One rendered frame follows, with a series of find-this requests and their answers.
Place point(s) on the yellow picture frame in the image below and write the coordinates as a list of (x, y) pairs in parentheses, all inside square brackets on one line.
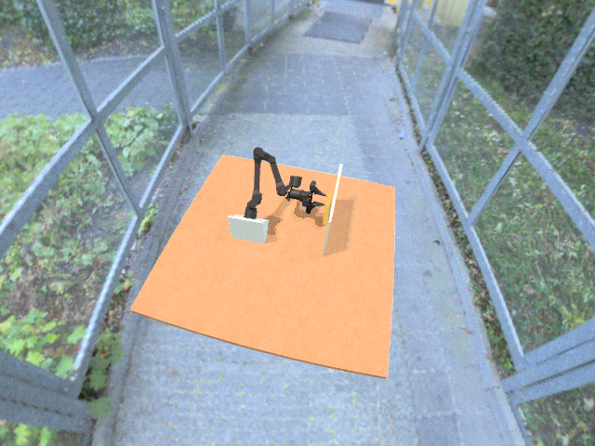
[(327, 209)]

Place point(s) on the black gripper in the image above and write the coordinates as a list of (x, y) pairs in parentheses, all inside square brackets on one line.
[(312, 190)]

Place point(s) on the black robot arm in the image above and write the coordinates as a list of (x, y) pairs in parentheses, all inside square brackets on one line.
[(281, 188)]

